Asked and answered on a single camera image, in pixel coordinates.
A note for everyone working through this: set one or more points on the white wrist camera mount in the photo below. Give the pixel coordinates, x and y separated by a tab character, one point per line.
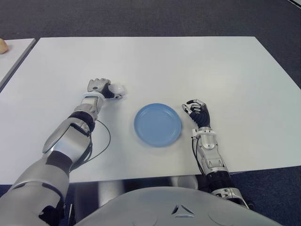
204	132
94	94

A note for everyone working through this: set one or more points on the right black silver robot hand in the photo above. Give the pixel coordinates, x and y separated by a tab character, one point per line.
201	115

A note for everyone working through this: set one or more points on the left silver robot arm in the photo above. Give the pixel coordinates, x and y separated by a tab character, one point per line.
65	139

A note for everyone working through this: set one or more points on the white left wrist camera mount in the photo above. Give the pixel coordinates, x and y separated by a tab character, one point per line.
94	94

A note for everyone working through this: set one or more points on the white side table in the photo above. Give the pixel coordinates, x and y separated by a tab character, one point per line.
14	58

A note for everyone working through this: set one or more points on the white charger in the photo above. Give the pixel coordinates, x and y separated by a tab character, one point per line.
118	89

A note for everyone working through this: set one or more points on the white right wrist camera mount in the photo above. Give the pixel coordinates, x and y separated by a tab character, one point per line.
204	132

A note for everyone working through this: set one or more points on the silver robot torso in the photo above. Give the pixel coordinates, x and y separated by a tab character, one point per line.
164	207

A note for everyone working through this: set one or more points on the beige round object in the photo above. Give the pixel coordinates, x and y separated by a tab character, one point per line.
2	47

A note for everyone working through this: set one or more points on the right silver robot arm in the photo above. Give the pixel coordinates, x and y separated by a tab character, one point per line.
209	143

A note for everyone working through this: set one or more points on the blue round plate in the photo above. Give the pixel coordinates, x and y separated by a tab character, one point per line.
157	124

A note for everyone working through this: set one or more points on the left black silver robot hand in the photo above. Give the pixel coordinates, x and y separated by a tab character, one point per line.
96	85

